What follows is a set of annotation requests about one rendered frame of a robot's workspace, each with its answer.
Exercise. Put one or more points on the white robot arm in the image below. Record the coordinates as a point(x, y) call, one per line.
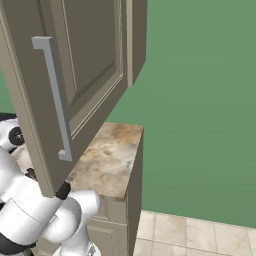
point(30, 206)

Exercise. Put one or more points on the taupe cabinet door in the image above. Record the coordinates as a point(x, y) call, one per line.
point(83, 66)

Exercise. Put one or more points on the taupe base cabinet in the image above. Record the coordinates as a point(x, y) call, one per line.
point(123, 220)

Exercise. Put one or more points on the taupe wall cabinet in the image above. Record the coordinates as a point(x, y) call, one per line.
point(138, 36)

